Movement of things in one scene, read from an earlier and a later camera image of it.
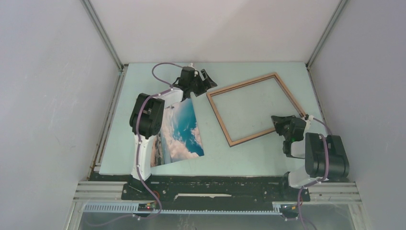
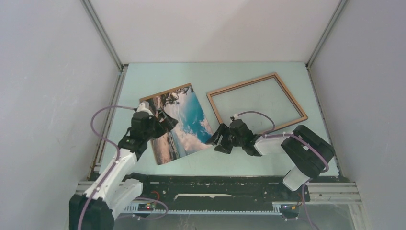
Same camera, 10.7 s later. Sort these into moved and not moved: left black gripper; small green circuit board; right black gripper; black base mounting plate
Moved: left black gripper; right black gripper
Not moved: small green circuit board; black base mounting plate
